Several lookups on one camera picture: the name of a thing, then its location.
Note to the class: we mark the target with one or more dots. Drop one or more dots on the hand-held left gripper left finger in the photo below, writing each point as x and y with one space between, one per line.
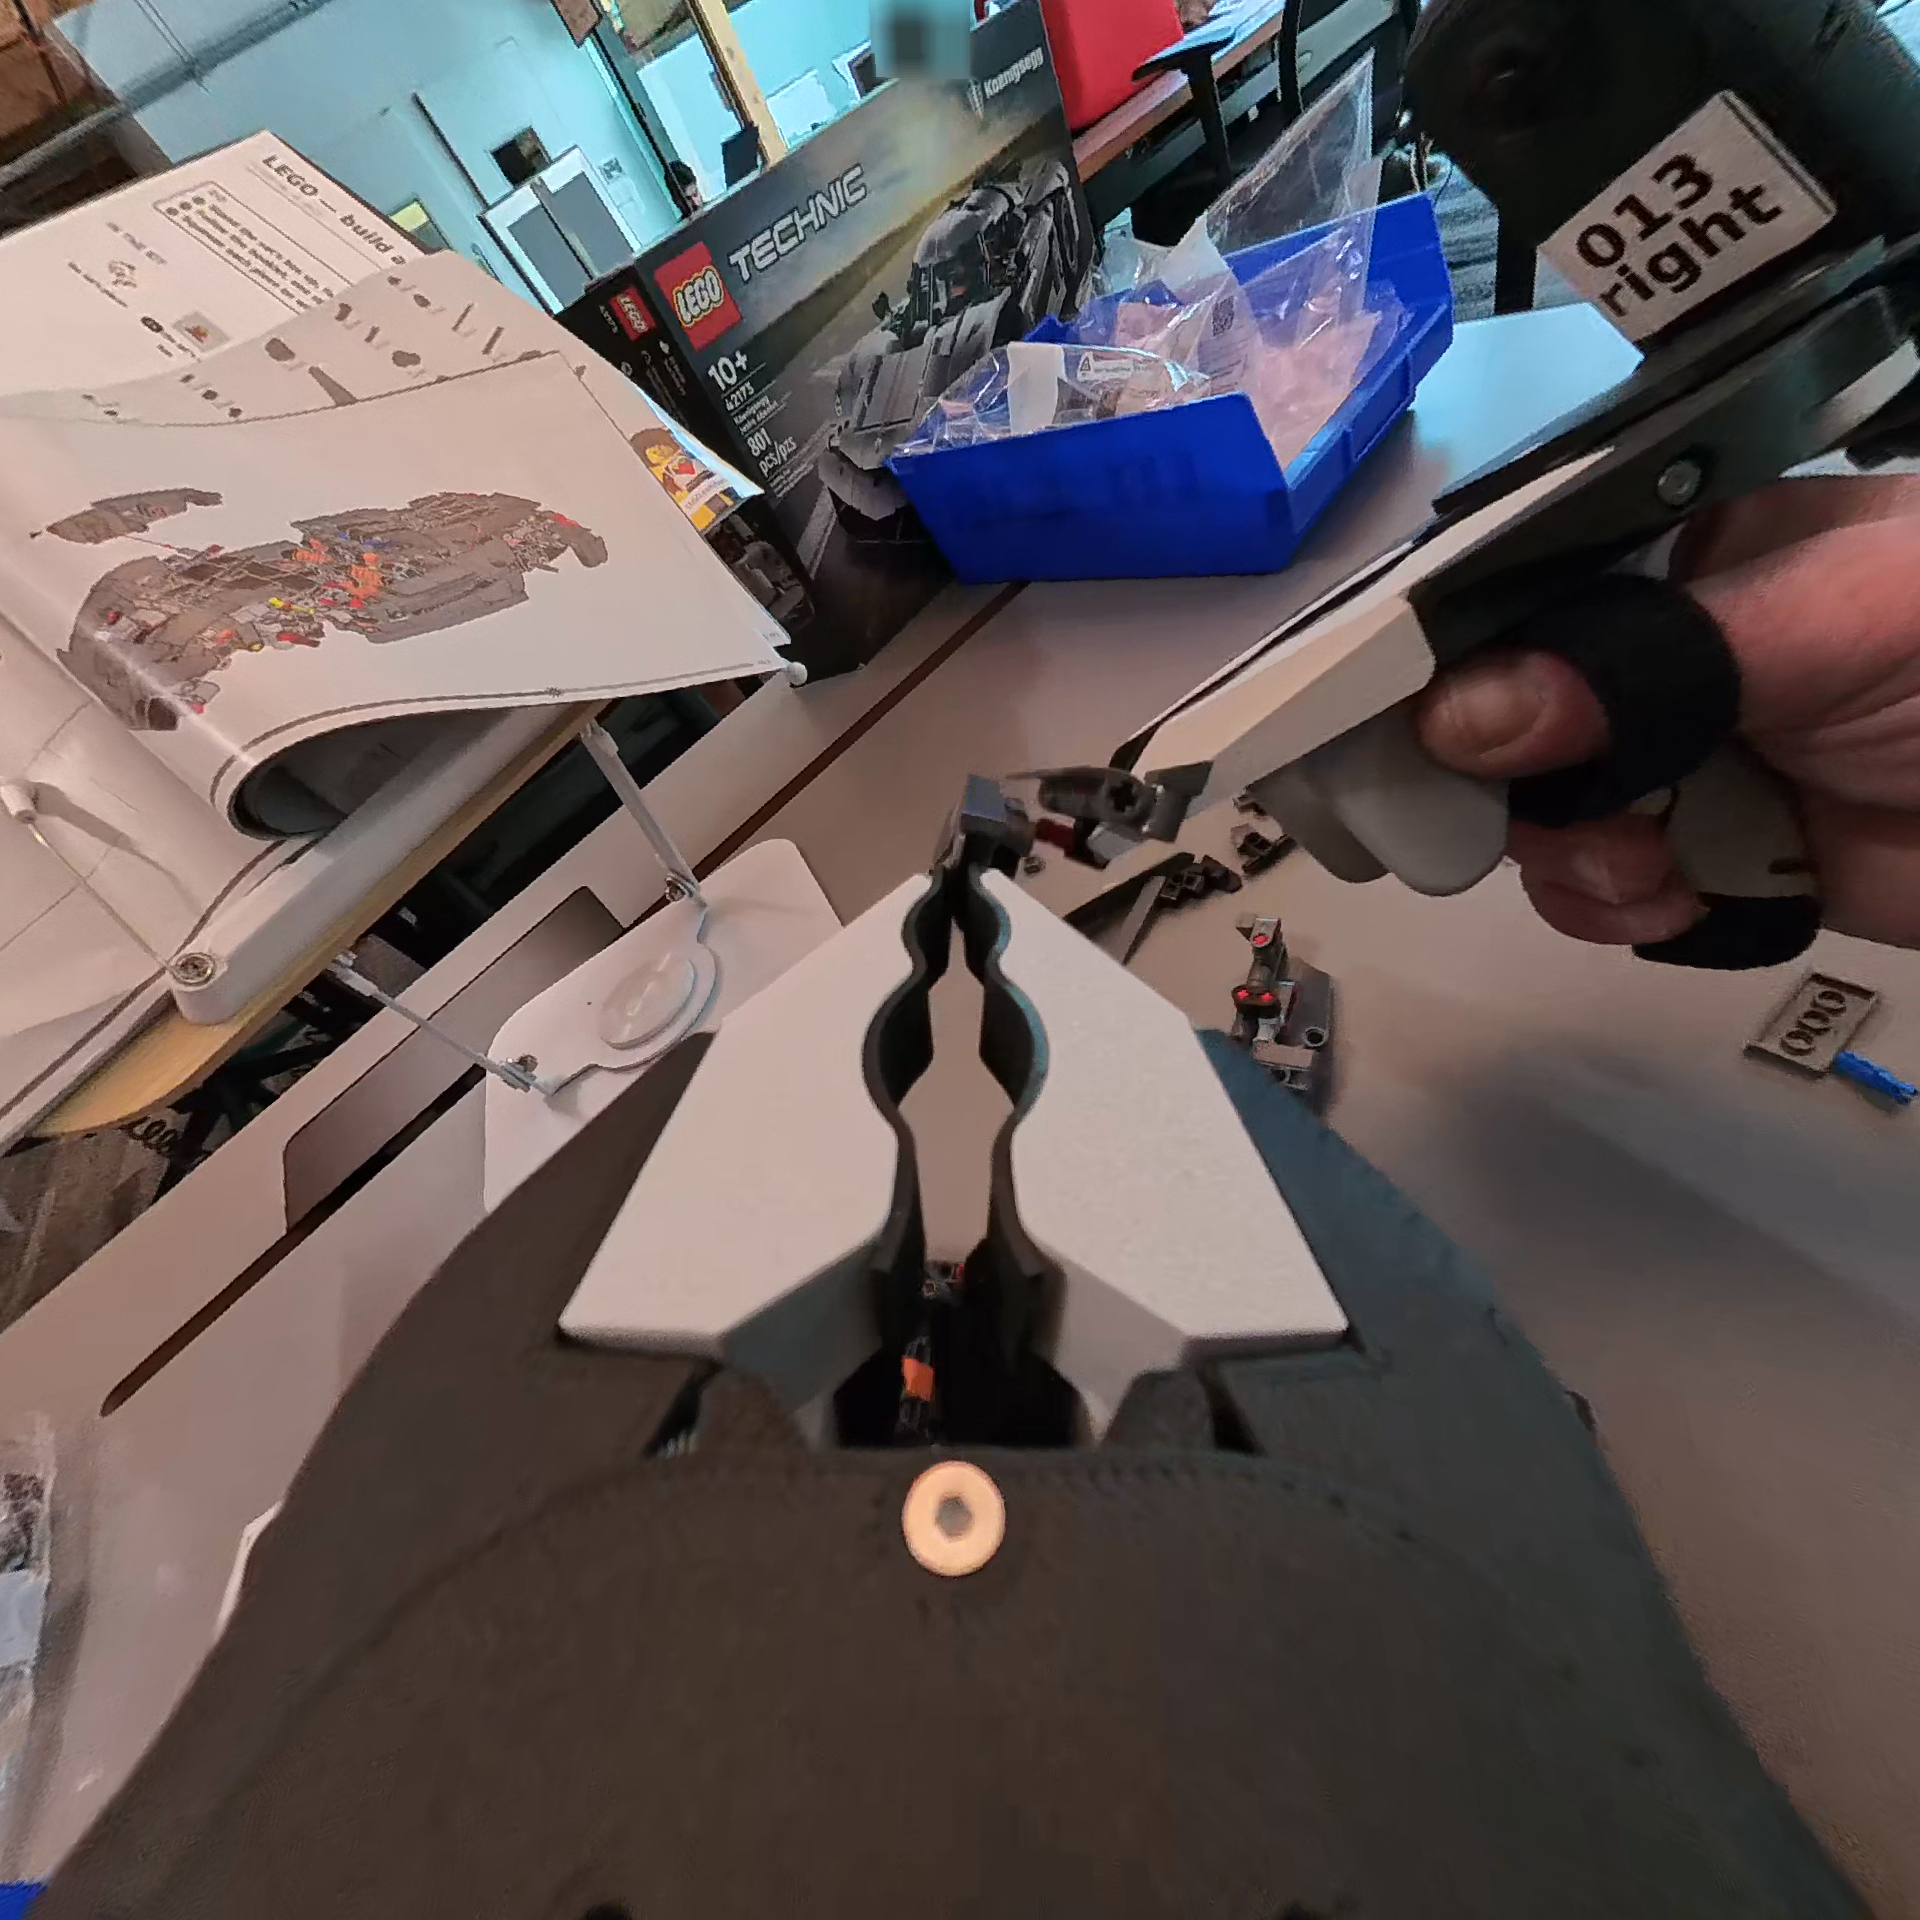
750 1172

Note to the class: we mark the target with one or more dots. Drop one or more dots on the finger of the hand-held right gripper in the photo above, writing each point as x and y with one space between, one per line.
1499 492
1320 683

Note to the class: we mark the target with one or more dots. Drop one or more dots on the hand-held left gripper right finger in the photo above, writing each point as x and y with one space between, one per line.
1154 1155

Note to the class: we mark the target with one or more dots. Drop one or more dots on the grey lego side panel assembly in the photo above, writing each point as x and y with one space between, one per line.
1284 1019

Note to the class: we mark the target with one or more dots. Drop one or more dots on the grey lego connector red axle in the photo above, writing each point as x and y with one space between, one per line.
1111 811

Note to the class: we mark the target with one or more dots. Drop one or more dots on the dark grey lego connector block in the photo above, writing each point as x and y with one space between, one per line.
990 819

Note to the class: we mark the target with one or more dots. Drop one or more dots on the black lego connector piece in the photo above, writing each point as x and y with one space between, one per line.
1268 849

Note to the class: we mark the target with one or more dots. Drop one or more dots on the dark grey lego wedge panel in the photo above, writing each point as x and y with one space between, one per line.
1165 885

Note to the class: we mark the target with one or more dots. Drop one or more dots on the grey lego plate with holes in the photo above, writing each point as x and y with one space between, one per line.
1816 1025

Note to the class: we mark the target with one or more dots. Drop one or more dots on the black lego set box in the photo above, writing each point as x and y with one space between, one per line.
842 271

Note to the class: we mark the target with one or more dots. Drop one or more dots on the blue lego pin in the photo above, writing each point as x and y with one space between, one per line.
1871 1074

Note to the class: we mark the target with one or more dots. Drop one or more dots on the plastic bag with lego parts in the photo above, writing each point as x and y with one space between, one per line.
22 1532

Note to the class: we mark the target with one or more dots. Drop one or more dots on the lego instruction booklet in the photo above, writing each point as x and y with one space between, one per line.
376 452

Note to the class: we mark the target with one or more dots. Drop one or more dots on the person's right hand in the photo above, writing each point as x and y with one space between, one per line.
1846 675

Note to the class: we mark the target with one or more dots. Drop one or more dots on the white book stand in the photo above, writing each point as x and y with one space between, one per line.
750 931

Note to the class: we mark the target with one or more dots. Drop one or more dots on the blue plastic bin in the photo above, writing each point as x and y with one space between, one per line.
1111 495

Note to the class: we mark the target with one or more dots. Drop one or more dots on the red panel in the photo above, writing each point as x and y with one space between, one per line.
1111 51

